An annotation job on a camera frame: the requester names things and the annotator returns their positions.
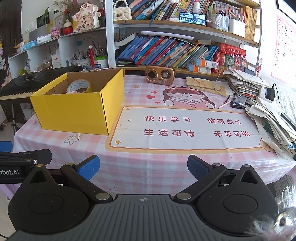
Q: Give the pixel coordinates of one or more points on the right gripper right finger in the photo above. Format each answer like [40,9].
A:
[207,176]

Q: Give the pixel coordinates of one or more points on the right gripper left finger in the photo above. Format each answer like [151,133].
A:
[78,176]

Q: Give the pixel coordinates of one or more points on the yellow tape roll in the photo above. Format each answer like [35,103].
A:
[79,86]

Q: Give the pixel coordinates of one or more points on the pink checkered tablecloth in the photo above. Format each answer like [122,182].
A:
[154,132]

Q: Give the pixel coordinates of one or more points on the yellow cardboard box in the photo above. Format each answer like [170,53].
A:
[92,113]

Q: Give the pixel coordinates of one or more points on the black phone on table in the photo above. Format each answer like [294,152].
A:
[239,102]

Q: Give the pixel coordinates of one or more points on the black electronic keyboard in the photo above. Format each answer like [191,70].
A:
[24,86]

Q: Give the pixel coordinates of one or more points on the brown paper envelopes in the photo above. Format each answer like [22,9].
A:
[216,87]

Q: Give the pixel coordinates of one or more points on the stack of papers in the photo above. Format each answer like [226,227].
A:
[275,127]

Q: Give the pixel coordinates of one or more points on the black power adapter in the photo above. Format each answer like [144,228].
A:
[270,94]

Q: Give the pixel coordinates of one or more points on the orange white box lower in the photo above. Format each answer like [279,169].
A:
[198,69]

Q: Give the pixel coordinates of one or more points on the orange white box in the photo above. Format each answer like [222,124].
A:
[206,63]
[198,69]

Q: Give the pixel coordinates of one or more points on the brown retro radio speaker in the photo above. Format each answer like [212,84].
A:
[162,75]

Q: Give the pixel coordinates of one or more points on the orange white box upper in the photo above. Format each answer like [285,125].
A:
[206,63]

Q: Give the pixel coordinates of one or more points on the white pen holder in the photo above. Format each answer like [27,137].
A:
[82,62]

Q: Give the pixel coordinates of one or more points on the green lid white jar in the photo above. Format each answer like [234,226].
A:
[101,62]

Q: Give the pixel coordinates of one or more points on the red thick dictionary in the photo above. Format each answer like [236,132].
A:
[230,49]

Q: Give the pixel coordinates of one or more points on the white bookshelf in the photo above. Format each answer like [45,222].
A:
[67,45]

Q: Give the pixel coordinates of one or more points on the smartphone on shelf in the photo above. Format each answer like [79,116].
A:
[193,18]

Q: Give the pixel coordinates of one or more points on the white quilted handbag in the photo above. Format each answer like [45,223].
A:
[121,13]

